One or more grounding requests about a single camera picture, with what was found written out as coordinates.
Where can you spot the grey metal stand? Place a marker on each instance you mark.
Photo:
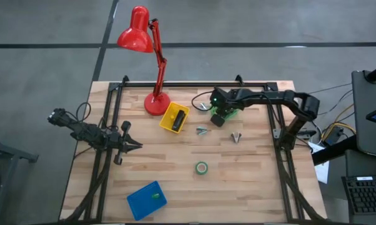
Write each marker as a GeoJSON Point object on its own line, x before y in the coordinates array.
{"type": "Point", "coordinates": [7, 153]}

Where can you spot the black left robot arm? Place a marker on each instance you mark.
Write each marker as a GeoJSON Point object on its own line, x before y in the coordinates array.
{"type": "Point", "coordinates": [82, 132]}

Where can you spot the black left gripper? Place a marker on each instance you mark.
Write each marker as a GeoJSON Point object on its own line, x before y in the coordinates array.
{"type": "Point", "coordinates": [120, 140]}

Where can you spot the small green staple remover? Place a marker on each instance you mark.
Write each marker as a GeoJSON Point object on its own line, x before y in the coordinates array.
{"type": "Point", "coordinates": [155, 196]}

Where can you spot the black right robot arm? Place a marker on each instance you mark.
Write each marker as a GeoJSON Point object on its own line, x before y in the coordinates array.
{"type": "Point", "coordinates": [278, 97]}

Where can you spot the red desk lamp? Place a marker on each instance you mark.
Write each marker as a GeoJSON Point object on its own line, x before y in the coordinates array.
{"type": "Point", "coordinates": [135, 34]}

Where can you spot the white paper sheet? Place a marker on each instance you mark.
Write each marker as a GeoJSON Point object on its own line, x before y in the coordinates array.
{"type": "Point", "coordinates": [322, 170]}

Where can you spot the green plastic basket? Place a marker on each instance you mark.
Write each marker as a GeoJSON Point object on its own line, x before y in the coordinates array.
{"type": "Point", "coordinates": [231, 114]}

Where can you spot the black aluminium table frame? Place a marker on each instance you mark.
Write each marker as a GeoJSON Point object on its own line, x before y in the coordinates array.
{"type": "Point", "coordinates": [191, 84]}

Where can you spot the green tape roll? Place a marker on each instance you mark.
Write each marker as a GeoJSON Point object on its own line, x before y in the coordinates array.
{"type": "Point", "coordinates": [196, 168]}

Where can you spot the yellow plastic basket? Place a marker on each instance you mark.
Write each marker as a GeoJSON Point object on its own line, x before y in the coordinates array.
{"type": "Point", "coordinates": [166, 123]}

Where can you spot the black stapler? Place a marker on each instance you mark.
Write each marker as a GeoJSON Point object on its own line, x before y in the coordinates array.
{"type": "Point", "coordinates": [178, 120]}

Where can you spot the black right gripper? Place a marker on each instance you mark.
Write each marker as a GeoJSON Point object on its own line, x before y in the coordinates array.
{"type": "Point", "coordinates": [225, 100]}

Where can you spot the blue plastic basket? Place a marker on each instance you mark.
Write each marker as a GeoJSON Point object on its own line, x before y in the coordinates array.
{"type": "Point", "coordinates": [141, 203]}

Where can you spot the grey desk panel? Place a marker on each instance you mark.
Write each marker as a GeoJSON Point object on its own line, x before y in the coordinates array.
{"type": "Point", "coordinates": [363, 125]}

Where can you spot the black keyboard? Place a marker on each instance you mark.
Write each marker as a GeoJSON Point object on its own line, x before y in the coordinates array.
{"type": "Point", "coordinates": [367, 195]}

